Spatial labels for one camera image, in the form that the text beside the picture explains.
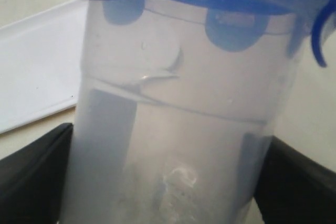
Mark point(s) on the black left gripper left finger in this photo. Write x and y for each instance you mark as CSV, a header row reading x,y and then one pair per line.
x,y
32,178

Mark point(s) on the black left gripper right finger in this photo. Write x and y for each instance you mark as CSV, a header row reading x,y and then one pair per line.
x,y
293,188

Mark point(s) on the clear plastic container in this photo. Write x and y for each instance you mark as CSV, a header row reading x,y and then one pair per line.
x,y
176,109

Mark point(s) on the white rectangular tray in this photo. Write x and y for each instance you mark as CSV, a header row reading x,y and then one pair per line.
x,y
40,64

